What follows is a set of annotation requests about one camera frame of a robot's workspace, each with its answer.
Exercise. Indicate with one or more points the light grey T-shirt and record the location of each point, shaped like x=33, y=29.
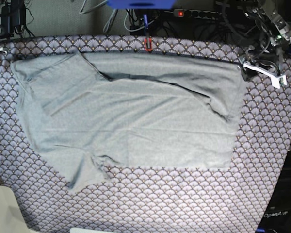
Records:
x=81, y=111

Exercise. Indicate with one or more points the red table clamp centre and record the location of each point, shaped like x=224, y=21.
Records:
x=148, y=44

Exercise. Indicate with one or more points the fan-patterned purple table cloth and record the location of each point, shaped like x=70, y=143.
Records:
x=148, y=199

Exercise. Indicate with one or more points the black OpenArm box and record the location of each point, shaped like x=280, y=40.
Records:
x=277, y=217

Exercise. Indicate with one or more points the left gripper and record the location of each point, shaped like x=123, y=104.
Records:
x=267, y=57

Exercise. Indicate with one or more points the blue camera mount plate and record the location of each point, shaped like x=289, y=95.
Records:
x=141, y=4

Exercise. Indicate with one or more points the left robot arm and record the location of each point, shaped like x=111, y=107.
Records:
x=272, y=35

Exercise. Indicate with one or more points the black power strip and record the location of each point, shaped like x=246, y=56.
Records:
x=198, y=14

